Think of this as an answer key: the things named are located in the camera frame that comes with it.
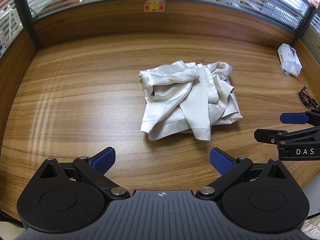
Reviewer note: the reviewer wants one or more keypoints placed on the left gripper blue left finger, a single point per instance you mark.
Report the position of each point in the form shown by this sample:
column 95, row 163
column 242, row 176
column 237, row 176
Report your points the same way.
column 98, row 164

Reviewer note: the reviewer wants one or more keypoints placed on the white satin polo shirt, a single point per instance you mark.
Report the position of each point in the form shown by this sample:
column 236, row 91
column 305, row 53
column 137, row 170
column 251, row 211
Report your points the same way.
column 188, row 98

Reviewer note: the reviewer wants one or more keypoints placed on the white tissue pack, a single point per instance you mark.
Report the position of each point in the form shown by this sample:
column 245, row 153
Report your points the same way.
column 289, row 61

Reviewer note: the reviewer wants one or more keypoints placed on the red certificate sticker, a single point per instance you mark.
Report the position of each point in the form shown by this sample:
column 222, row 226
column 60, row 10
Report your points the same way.
column 154, row 6

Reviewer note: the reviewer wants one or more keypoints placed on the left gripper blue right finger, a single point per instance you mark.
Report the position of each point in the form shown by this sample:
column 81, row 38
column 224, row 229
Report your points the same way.
column 226, row 165

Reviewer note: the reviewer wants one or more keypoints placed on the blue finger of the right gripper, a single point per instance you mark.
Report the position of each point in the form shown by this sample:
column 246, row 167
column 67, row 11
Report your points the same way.
column 267, row 136
column 294, row 118

